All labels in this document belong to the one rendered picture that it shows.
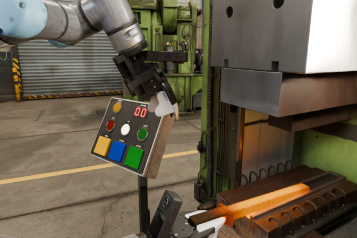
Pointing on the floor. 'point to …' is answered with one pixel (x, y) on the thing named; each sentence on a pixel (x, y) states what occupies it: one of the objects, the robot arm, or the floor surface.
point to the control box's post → (143, 203)
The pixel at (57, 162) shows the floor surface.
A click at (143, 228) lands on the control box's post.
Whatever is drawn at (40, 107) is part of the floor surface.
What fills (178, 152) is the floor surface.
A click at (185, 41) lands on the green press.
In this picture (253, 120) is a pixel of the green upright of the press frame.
